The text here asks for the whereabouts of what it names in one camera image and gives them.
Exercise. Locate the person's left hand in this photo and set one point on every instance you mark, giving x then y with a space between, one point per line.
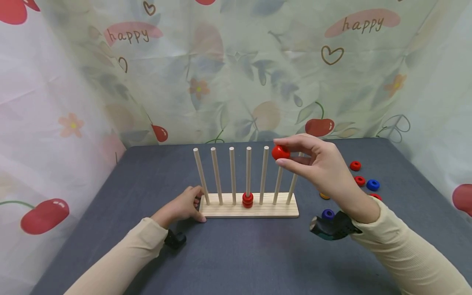
177 209

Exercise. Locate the person's right hand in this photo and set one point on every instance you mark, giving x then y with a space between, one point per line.
328 172

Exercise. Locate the person's right fingers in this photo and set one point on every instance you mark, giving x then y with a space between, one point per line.
304 159

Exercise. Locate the person's left index finger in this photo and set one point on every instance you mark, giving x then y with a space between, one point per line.
195 189

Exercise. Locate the person's right index finger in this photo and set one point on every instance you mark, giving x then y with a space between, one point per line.
298 140

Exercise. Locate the person's right thumb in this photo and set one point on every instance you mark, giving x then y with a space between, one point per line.
295 164

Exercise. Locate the person's left fingers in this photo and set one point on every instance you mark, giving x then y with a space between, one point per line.
197 201

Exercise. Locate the person's left thumb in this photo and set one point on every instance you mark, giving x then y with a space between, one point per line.
199 218

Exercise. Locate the red round bead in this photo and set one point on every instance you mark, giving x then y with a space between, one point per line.
376 196
247 204
247 197
359 180
355 165
280 153

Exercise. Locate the wooden peg rack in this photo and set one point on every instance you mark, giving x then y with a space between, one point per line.
254 209

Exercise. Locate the person's left forearm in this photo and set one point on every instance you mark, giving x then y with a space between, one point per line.
121 262

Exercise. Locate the person's right forearm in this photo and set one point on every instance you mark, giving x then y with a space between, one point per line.
405 254

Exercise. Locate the black wrist band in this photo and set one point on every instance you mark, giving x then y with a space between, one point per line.
174 239
333 226

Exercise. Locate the orange round bead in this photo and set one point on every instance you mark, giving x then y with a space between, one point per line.
324 196

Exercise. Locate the dark blue round bead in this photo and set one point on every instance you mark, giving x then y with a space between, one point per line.
328 214

